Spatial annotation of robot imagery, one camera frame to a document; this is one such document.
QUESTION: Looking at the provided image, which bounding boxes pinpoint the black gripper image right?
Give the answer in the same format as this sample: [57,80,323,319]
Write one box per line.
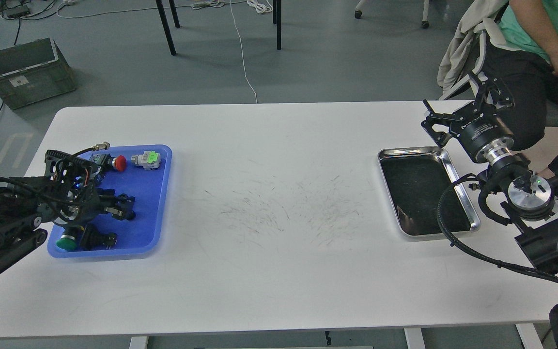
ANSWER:
[421,72,514,163]

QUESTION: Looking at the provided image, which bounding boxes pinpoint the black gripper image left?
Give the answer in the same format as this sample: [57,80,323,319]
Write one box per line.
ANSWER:
[52,187,137,226]

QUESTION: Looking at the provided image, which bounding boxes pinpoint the black robot arm image left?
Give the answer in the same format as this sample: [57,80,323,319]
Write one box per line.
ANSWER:
[0,142,136,274]

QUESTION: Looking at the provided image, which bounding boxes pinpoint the blue plastic tray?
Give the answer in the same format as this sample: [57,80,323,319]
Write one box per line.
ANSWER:
[47,145,172,260]

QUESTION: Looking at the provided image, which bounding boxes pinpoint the silver metal tray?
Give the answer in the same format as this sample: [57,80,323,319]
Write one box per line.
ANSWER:
[378,146,481,241]

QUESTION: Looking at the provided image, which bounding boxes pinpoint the office chair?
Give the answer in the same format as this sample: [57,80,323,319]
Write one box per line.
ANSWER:
[439,29,558,127]

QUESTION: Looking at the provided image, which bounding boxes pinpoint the beige jacket on chair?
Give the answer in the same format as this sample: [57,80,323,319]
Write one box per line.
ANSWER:
[437,0,509,101]

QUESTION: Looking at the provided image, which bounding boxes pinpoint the seated person green shirt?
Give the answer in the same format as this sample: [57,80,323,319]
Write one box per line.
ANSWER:
[482,0,558,153]

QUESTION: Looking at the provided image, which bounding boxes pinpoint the grey plastic crate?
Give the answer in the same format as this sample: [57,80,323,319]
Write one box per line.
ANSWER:
[0,38,78,110]

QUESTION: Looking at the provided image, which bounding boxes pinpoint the black table legs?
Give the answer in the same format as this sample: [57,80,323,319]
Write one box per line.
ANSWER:
[155,0,282,56]

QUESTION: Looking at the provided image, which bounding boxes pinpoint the red push button switch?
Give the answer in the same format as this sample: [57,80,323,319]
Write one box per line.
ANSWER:
[90,153,127,172]

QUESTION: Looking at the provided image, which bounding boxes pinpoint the black selector switch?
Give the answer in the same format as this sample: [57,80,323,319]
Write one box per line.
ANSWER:
[79,224,117,251]

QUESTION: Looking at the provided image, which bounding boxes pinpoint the grey green connector switch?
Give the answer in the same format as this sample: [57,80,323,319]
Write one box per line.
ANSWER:
[131,151,161,170]

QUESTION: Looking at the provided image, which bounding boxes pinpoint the green push button switch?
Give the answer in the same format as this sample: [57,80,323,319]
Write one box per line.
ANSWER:
[55,233,79,252]

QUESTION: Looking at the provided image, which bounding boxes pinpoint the white cable on floor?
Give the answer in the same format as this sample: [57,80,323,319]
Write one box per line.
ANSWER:
[56,0,274,104]

